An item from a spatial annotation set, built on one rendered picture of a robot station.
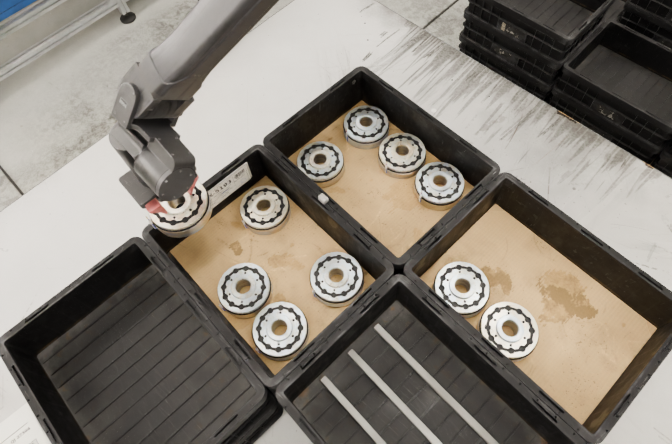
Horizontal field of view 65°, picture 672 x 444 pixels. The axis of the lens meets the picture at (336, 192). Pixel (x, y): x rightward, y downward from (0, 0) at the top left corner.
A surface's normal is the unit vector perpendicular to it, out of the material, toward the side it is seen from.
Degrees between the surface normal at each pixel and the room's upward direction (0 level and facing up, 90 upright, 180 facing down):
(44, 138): 0
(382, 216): 0
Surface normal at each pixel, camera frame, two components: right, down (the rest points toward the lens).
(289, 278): -0.06, -0.50
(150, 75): -0.53, 0.18
